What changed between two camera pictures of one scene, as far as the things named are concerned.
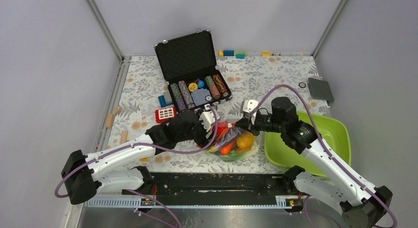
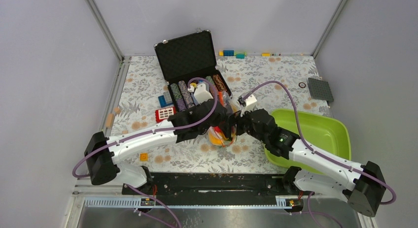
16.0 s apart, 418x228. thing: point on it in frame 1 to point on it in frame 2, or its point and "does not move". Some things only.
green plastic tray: [335, 133] does not move
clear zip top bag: [234, 144] to [216, 135]
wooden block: [109, 120] does not move
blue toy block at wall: [228, 52] does not move
